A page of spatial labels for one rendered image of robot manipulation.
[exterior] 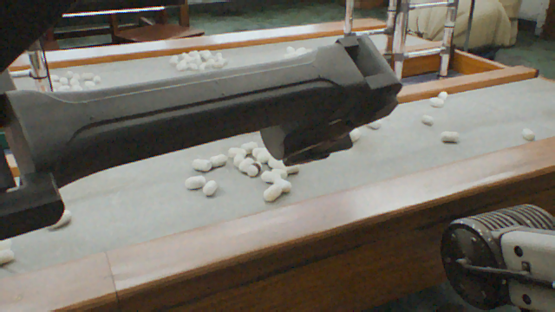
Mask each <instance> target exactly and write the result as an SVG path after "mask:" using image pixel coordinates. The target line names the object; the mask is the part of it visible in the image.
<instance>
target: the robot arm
mask: <svg viewBox="0 0 555 312"><path fill-rule="evenodd" d="M79 1H80V0H0V127H2V126H3V129H4V133H5V136H6V139H7V141H8V144H9V146H10V150H11V152H12V155H14V157H15V160H16V163H17V166H18V168H19V171H20V173H21V175H20V186H17V183H16V180H15V177H14V175H12V172H11V170H10V166H9V163H8V161H7V159H6V156H5V154H4V151H3V148H2V145H1V143H0V241H3V240H5V239H9V238H12V237H16V236H20V235H22V234H26V233H29V232H32V231H37V230H41V229H43V228H46V227H49V226H52V225H55V224H57V223H58V222H59V221H60V219H61V218H62V216H63V214H64V212H65V204H64V202H63V200H62V196H61V193H60V192H59V189H60V188H62V187H64V186H65V185H68V184H70V183H73V182H75V181H76V180H78V179H82V178H85V177H87V176H89V175H91V174H94V173H97V172H101V171H104V170H107V169H109V168H113V167H116V166H122V165H125V164H128V163H132V162H135V161H139V160H143V159H149V158H152V157H155V156H159V155H162V154H166V153H171V152H175V151H179V150H186V149H189V148H193V147H196V146H202V145H205V144H209V143H213V142H216V141H219V140H225V139H229V138H232V137H236V136H239V135H241V134H245V133H251V132H255V131H258V130H259V132H260V136H261V139H262V141H263V144H264V147H265V149H266V150H267V152H269V154H270V155H271V156H272V157H273V158H274V159H276V160H282V161H283V164H284V165H285V166H294V165H302V164H306V163H310V162H312V161H314V160H315V161H318V160H321V159H326V158H327V157H329V156H330V153H335V152H339V151H348V150H349V149H351V148H352V146H353V144H352V141H351V138H350V136H349V133H351V132H352V131H353V130H355V129H356V128H358V127H362V126H364V125H368V124H370V123H373V122H375V121H377V120H380V119H383V118H385V117H388V116H390V115H391V113H392V112H393V111H394V110H395V108H396V107H397V106H398V104H399V101H398V100H397V95H398V94H399V93H400V92H401V90H402V83H401V82H400V81H399V79H398V78H397V76H396V75H395V73H394V72H393V70H392V69H391V67H390V66H389V65H388V63H387V62H386V61H385V59H384V58H383V56H382V54H381V53H380V51H379V50H378V49H377V47H376V46H375V44H374V43H373V42H372V41H371V39H370V38H369V36H367V35H358V36H346V37H340V38H337V40H336V41H335V43H330V44H327V45H323V46H318V47H316V48H315V49H314V50H312V51H310V52H308V53H305V54H303V55H299V56H295V57H292V58H288V59H283V60H273V61H268V62H258V63H253V64H247V65H241V66H236V67H231V68H222V69H216V70H210V71H205V72H199V73H194V74H189V75H178V76H173V77H167V78H162V79H157V80H151V81H141V82H136V83H130V84H125V85H119V86H113V87H108V88H97V89H90V90H81V91H67V92H38V91H35V90H29V89H24V90H21V89H17V88H16V84H15V83H14V80H13V78H12V76H11V73H10V71H9V69H8V66H9V65H10V64H11V63H12V62H13V61H14V60H16V59H17V58H18V57H19V56H20V55H21V54H23V53H24V52H25V51H26V50H27V49H28V48H29V47H31V46H32V45H33V44H34V43H35V42H36V41H37V40H38V39H39V38H40V37H41V36H42V35H43V34H44V33H46V32H47V31H48V30H49V29H50V28H51V27H52V26H53V25H54V24H55V23H56V22H57V21H58V20H60V19H61V18H62V17H63V16H64V15H65V14H66V13H67V12H68V11H69V10H70V9H71V8H72V7H73V6H75V5H76V4H77V3H78V2H79Z"/></svg>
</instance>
